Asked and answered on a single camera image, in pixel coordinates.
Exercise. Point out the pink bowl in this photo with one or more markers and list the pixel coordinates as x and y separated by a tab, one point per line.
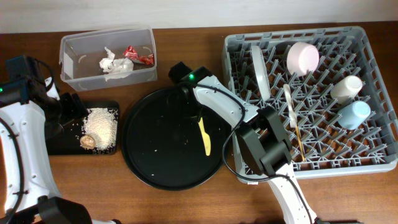
302	59

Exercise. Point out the white plastic fork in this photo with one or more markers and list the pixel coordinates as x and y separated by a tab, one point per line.
292	114

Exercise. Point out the yellow plastic knife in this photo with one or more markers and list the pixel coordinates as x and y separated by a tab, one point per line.
205	137

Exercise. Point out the grey plate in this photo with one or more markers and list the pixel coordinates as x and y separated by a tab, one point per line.
260	71

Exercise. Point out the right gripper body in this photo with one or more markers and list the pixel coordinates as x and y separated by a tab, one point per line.
189	109

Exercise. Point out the white rice pile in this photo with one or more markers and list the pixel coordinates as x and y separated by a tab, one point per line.
102	125

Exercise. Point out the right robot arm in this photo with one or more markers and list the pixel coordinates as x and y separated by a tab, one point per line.
263	141

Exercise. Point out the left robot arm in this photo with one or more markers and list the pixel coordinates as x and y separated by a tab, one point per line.
31	189

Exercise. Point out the round black serving tray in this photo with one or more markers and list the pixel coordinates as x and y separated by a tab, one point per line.
164	149

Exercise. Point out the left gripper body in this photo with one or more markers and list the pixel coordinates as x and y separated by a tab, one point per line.
63	112

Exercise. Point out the red snack wrapper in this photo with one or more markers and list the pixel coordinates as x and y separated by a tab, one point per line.
132	54

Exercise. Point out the clear plastic waste bin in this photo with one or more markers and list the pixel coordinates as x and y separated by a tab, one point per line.
81	53

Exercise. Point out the white plastic cup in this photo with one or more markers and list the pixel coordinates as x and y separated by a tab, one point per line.
346	89

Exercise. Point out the black rectangular tray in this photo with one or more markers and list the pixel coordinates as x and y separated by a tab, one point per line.
68	142

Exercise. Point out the white napkin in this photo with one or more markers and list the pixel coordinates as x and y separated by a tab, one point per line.
112	66

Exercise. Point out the wooden chopstick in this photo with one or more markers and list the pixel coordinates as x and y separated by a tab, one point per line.
300	143

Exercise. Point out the grey dishwasher rack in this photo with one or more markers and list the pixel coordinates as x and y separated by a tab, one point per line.
330	150

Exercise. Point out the light blue cup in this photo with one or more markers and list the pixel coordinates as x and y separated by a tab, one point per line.
353	115

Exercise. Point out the brown food patty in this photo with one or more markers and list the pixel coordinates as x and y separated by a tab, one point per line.
87	142

